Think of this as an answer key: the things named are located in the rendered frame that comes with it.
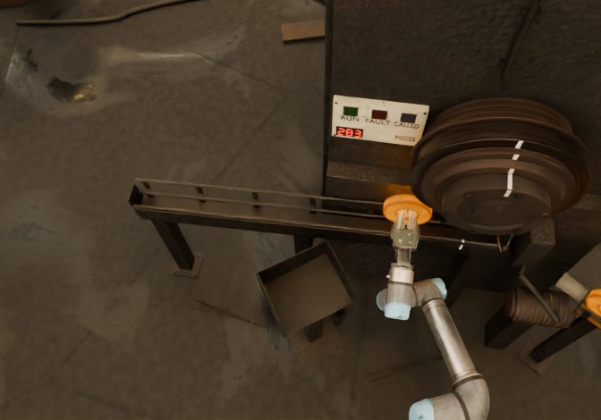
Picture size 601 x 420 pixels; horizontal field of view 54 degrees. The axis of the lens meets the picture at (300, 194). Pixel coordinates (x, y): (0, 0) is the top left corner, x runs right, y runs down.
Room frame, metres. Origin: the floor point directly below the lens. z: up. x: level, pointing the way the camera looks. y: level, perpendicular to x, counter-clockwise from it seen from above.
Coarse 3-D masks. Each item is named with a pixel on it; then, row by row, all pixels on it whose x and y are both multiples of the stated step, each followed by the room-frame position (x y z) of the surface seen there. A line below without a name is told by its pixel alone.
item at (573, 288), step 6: (564, 276) 0.61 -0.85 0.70; (570, 276) 0.61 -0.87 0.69; (558, 282) 0.59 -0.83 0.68; (564, 282) 0.59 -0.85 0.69; (570, 282) 0.58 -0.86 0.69; (576, 282) 0.58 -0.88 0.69; (564, 288) 0.57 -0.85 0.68; (570, 288) 0.57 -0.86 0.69; (576, 288) 0.56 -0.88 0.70; (582, 288) 0.56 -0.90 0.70; (588, 288) 0.56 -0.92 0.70; (570, 294) 0.55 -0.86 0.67; (576, 294) 0.55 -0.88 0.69; (582, 294) 0.54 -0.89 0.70; (576, 300) 0.53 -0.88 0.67
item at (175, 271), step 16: (160, 224) 0.96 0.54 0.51; (176, 224) 1.00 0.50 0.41; (176, 240) 0.95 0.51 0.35; (304, 240) 0.84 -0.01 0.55; (176, 256) 0.96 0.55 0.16; (192, 256) 1.00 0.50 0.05; (464, 256) 0.75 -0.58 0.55; (480, 256) 0.71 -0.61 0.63; (176, 272) 0.95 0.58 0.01; (192, 272) 0.94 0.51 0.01; (464, 272) 0.72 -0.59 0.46; (448, 288) 0.72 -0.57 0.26; (464, 288) 0.71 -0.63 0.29; (448, 304) 0.71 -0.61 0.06
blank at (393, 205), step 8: (392, 200) 0.83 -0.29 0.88; (400, 200) 0.82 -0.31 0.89; (408, 200) 0.81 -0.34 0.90; (416, 200) 0.81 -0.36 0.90; (384, 208) 0.82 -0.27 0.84; (392, 208) 0.81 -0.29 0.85; (400, 208) 0.81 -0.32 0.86; (408, 208) 0.80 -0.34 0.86; (416, 208) 0.80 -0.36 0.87; (424, 208) 0.79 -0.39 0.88; (392, 216) 0.81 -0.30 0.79; (416, 216) 0.80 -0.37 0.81; (424, 216) 0.79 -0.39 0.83
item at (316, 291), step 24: (288, 264) 0.71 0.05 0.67; (312, 264) 0.73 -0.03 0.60; (336, 264) 0.70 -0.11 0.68; (264, 288) 0.61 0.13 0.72; (288, 288) 0.65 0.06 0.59; (312, 288) 0.64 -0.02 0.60; (336, 288) 0.64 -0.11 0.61; (288, 312) 0.56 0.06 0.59; (312, 312) 0.56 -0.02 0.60; (312, 336) 0.60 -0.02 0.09; (336, 336) 0.61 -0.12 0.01
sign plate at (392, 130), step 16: (336, 96) 0.98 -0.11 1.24; (336, 112) 0.96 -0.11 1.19; (368, 112) 0.94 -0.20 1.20; (400, 112) 0.93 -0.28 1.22; (416, 112) 0.92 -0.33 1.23; (336, 128) 0.96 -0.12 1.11; (352, 128) 0.95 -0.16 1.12; (368, 128) 0.94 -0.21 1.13; (384, 128) 0.93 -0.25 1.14; (400, 128) 0.92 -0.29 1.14; (416, 128) 0.91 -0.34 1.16
